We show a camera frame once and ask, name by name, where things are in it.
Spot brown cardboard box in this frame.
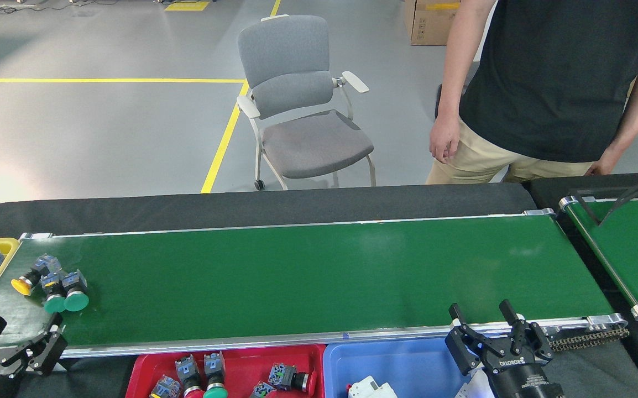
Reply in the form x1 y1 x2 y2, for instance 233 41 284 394
404 0 462 46

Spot green feeder conveyor belt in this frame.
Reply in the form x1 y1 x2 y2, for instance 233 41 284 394
558 195 638 322

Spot green mushroom push button switch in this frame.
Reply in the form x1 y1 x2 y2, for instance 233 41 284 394
62 269 90 313
41 271 66 315
203 351 228 398

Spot black cable bundle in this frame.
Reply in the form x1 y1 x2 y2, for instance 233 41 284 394
568 176 638 226

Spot red plastic tray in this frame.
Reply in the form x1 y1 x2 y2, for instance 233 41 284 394
125 344 326 398

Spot red and yellow button switch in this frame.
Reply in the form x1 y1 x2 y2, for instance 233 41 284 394
149 375 181 398

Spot person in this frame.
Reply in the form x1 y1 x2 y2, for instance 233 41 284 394
425 0 638 186

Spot conveyor drive chain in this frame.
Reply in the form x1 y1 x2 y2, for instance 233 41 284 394
548 326 630 353

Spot person's left hand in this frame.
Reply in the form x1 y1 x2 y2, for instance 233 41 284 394
584 145 626 178

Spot wide green conveyor belt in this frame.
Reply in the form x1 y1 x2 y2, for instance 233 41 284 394
0 209 629 360

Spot grey office chair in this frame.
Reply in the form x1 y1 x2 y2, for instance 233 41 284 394
236 15 376 191

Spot blue plastic tray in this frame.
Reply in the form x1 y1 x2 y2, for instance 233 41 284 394
323 336 519 398

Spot person's right hand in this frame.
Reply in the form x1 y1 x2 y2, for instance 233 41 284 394
428 114 462 164

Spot yellow mushroom push button switch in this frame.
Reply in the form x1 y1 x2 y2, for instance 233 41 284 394
11 254 63 296

